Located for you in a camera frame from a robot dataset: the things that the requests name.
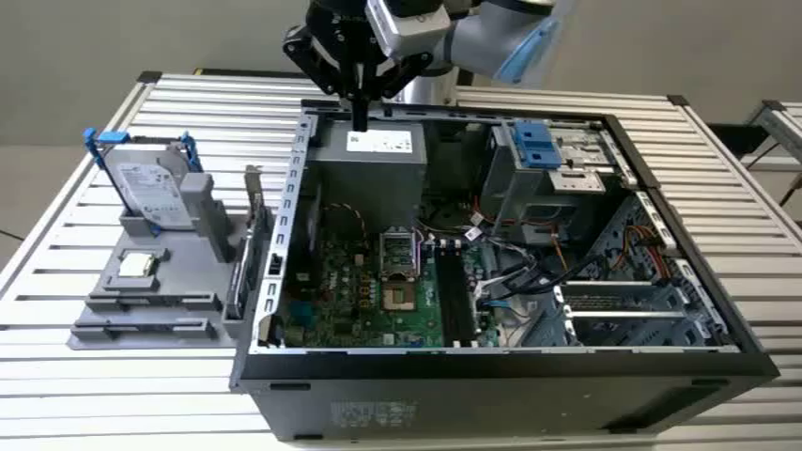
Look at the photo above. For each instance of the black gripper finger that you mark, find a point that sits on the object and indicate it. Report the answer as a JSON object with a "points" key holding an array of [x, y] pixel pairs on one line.
{"points": [[326, 77], [405, 70]]}

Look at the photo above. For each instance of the RAM stick with blue label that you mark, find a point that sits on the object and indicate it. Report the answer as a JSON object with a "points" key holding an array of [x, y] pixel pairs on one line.
{"points": [[144, 324]]}

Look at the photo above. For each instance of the RAM slot with white clips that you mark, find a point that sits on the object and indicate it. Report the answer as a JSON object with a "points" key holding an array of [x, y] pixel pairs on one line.
{"points": [[467, 291], [453, 291]]}

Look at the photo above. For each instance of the RAM stick with white label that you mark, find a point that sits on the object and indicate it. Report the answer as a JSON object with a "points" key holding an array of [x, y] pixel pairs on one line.
{"points": [[150, 298]]}

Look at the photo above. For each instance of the grey power supply unit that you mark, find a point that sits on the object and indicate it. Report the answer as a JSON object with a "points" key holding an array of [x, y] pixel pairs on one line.
{"points": [[370, 188]]}

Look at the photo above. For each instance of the blue drive latch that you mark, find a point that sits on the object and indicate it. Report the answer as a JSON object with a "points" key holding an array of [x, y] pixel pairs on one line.
{"points": [[535, 141]]}

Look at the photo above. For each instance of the black case fan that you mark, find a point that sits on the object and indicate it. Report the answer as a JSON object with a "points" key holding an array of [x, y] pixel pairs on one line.
{"points": [[307, 221]]}

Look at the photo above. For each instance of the grey metal drive cage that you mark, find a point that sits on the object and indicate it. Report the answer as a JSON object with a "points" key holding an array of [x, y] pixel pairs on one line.
{"points": [[577, 182]]}

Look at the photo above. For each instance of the hard disk in blue carrier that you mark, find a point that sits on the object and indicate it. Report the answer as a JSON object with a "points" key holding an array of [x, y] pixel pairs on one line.
{"points": [[147, 188]]}

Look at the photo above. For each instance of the socket locking lever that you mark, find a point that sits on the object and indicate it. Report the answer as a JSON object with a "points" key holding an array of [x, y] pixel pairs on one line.
{"points": [[415, 256]]}

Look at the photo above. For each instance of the green motherboard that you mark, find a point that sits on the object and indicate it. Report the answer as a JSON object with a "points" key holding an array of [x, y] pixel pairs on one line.
{"points": [[351, 291]]}

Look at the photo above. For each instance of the grey parts rack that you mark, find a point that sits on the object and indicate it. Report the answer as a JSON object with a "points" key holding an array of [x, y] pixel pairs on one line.
{"points": [[182, 263]]}

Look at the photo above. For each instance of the CPU socket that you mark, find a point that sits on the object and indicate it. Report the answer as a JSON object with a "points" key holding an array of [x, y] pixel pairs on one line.
{"points": [[399, 297]]}

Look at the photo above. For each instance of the silver CPU chip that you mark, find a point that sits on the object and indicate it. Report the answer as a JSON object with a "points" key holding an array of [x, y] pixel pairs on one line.
{"points": [[136, 265]]}

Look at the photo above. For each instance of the aluminium slat side table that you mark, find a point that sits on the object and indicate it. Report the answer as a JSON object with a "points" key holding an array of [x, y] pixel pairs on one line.
{"points": [[777, 117]]}

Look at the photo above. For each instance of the grey metal disk bay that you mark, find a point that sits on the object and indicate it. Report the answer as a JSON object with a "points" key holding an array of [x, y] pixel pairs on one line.
{"points": [[617, 314]]}

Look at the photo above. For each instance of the black PC case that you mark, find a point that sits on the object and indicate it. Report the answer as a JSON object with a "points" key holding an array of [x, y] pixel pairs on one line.
{"points": [[438, 404]]}

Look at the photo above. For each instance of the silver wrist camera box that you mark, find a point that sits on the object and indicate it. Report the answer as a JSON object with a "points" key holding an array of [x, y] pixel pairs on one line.
{"points": [[414, 28]]}

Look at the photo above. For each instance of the graphics card with metal bracket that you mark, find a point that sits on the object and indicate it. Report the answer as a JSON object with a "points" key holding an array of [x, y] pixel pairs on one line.
{"points": [[241, 282]]}

